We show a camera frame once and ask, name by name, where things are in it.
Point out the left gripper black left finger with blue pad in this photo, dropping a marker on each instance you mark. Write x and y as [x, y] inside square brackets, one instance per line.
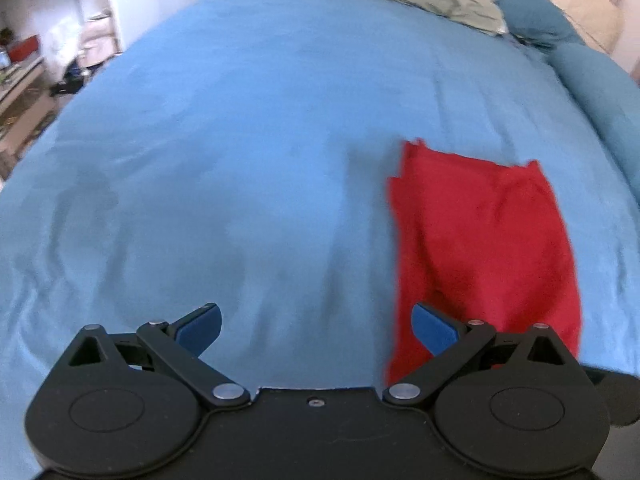
[157, 366]

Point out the teal round cushion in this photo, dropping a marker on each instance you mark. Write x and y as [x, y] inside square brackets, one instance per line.
[538, 23]

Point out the beige item under desk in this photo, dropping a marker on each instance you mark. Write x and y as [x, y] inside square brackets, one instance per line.
[98, 42]

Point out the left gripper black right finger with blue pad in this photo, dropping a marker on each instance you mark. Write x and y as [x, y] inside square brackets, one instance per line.
[474, 363]

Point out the blue bed cover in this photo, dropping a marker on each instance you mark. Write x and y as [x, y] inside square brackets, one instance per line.
[238, 154]

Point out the teal bolster pillow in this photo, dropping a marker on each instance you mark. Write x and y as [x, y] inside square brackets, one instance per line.
[610, 99]

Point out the red knit garment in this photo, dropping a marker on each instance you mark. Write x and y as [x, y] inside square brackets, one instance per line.
[478, 240]

